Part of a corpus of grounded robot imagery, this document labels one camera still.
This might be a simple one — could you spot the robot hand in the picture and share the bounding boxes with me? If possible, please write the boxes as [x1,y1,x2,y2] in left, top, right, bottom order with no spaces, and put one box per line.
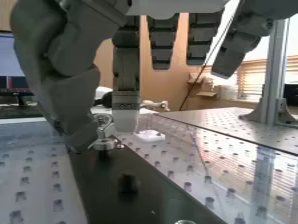
[9,0,298,155]

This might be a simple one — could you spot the computer screen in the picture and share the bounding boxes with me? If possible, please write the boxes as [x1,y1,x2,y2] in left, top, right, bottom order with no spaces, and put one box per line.
[0,32,34,98]

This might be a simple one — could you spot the small white jointed device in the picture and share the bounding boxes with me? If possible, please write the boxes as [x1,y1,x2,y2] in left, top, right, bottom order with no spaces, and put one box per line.
[139,99,173,113]

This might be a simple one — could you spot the small white box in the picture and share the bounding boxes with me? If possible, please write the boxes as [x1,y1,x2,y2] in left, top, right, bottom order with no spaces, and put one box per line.
[132,129,166,143]

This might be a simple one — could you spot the thin stick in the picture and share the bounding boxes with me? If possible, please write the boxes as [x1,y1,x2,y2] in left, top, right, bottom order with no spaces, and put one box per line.
[178,18,238,113]

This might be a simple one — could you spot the black plate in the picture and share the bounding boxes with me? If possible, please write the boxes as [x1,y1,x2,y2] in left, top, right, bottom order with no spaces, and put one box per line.
[65,139,229,224]

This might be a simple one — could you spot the clear box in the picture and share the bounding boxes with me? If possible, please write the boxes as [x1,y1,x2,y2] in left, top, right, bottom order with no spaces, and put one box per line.
[0,111,298,224]

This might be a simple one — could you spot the aluminium frame post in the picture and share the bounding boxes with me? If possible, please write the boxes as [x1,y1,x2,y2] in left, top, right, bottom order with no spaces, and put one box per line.
[238,18,298,128]

